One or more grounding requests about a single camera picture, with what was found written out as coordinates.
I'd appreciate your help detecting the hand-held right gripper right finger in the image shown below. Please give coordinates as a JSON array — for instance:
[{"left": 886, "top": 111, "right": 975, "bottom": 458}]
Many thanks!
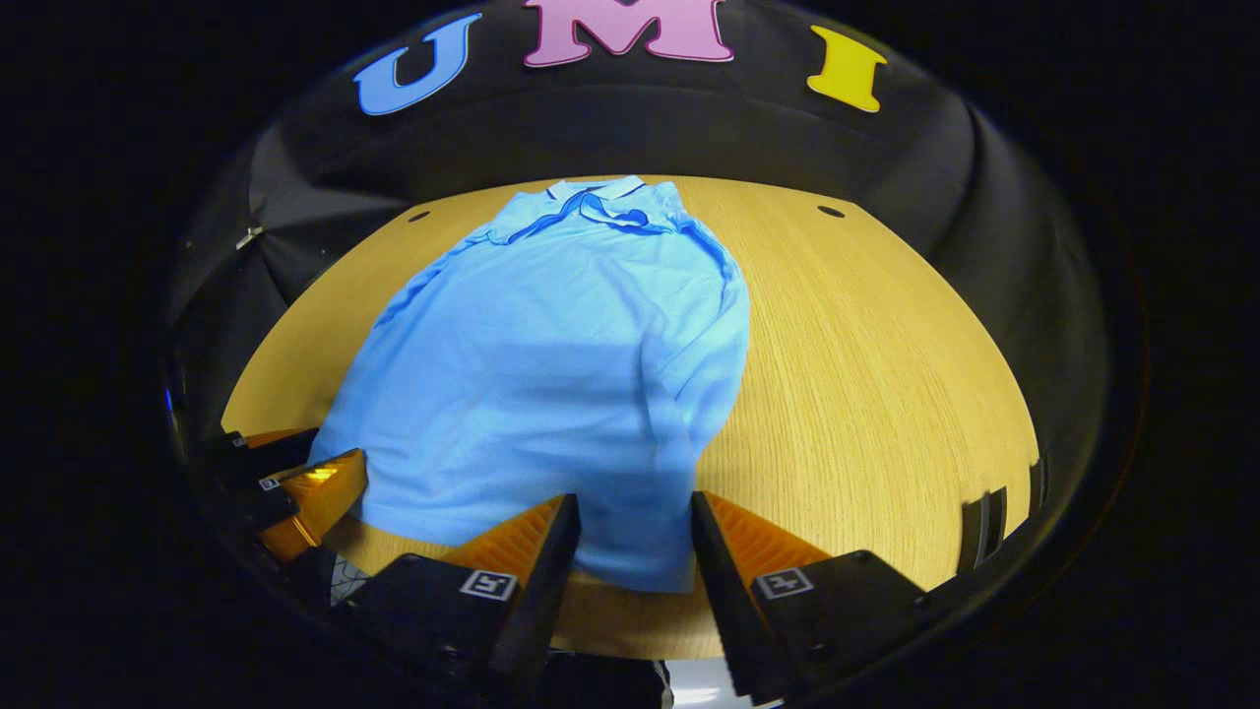
[{"left": 691, "top": 490, "right": 931, "bottom": 702}]

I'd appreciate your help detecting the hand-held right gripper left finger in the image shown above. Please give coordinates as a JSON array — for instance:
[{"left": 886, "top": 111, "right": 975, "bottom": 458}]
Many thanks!
[{"left": 335, "top": 494, "right": 580, "bottom": 690}]

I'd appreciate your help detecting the light blue T-shirt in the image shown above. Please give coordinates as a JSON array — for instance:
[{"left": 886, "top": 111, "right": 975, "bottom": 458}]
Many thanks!
[{"left": 308, "top": 175, "right": 751, "bottom": 595}]

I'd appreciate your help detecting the dark slatted object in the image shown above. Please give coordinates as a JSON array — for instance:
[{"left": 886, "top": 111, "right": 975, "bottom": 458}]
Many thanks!
[{"left": 957, "top": 458, "right": 1046, "bottom": 575}]

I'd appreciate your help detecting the black backdrop cloth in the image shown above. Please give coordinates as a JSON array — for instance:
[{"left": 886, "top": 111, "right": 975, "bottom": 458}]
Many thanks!
[{"left": 167, "top": 0, "right": 1108, "bottom": 592}]

